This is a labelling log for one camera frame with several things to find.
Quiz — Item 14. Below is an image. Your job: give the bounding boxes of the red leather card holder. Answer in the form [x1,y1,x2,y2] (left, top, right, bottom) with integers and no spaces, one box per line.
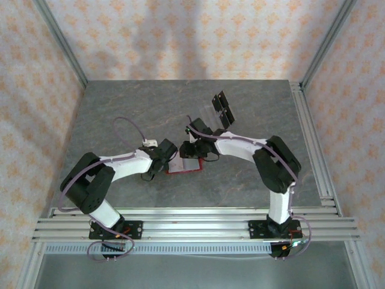
[164,157,203,176]

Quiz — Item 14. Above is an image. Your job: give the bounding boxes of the black controller board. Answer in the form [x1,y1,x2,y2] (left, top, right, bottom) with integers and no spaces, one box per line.
[100,242,127,259]
[270,239,309,259]

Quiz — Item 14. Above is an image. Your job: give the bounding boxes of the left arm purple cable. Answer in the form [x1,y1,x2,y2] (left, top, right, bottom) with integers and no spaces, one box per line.
[57,116,150,263]

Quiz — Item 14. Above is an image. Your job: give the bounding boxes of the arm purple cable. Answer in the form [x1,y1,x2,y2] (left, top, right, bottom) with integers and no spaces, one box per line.
[185,114,312,260]
[57,116,150,263]

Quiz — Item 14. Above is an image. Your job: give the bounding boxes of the aluminium rail beam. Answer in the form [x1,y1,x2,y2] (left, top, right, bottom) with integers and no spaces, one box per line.
[31,207,360,243]

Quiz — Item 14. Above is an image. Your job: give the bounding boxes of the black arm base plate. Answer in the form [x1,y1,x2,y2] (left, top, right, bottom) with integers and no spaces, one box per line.
[248,219,303,241]
[88,220,144,241]

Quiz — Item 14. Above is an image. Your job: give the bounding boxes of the grey slotted cable duct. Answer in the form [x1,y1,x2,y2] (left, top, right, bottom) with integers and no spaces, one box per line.
[44,243,273,256]

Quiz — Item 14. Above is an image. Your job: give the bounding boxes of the aluminium side rail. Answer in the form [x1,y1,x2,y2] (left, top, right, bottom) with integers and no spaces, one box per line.
[289,80,343,217]

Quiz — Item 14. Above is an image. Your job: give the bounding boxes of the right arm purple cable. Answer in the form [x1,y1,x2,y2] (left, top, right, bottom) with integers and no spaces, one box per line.
[185,114,312,260]

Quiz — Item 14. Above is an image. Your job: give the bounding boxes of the aluminium frame post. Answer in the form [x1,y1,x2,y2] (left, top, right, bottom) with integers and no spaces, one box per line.
[300,0,359,90]
[31,0,88,89]

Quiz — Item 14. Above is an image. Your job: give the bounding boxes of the aluminium frame leg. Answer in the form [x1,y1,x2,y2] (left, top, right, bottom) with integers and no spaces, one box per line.
[344,240,377,289]
[17,242,46,289]

